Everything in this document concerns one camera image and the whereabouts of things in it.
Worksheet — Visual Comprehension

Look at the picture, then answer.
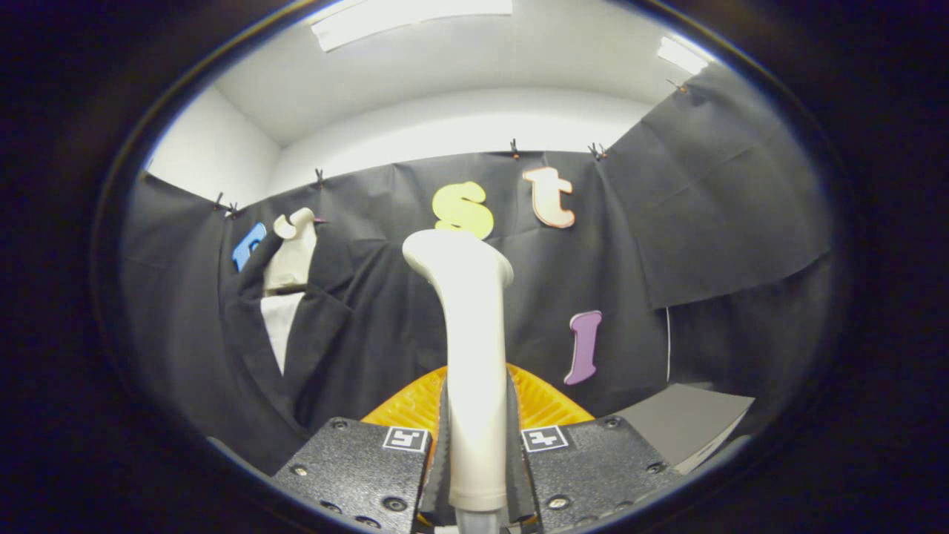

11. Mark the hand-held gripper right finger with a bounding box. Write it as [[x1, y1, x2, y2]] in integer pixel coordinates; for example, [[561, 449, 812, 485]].
[[506, 363, 687, 534]]

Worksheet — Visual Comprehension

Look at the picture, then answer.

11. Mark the black backdrop cloth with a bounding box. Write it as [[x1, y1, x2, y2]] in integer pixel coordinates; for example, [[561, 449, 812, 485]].
[[119, 63, 831, 475]]

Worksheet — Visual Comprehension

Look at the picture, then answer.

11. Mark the grey cabinet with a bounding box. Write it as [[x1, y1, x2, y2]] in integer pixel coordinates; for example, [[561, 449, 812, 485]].
[[608, 382, 755, 475]]

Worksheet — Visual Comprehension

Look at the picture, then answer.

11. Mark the small ceiling light panel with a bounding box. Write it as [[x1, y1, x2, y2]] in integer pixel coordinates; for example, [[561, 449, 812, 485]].
[[656, 36, 711, 76]]

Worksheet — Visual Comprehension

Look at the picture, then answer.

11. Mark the white shirt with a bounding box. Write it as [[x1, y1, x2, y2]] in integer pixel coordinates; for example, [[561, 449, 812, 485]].
[[259, 291, 306, 377]]

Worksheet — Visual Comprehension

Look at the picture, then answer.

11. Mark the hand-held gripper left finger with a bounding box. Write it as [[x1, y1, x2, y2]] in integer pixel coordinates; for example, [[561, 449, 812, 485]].
[[271, 365, 449, 534]]

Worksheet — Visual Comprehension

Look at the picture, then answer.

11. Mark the white clothes hanger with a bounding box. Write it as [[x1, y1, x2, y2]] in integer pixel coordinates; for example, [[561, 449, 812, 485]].
[[263, 208, 331, 294]]

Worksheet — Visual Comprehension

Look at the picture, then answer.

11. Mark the black blazer jacket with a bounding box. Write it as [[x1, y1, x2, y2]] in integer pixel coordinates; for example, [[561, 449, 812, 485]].
[[219, 226, 446, 475]]

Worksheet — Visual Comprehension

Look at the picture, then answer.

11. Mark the white garment steamer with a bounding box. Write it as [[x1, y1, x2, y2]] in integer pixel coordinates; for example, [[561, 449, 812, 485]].
[[402, 228, 515, 512]]

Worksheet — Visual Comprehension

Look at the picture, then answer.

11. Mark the long ceiling light panel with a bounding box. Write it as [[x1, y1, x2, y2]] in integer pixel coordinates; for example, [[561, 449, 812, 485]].
[[310, 0, 514, 53]]

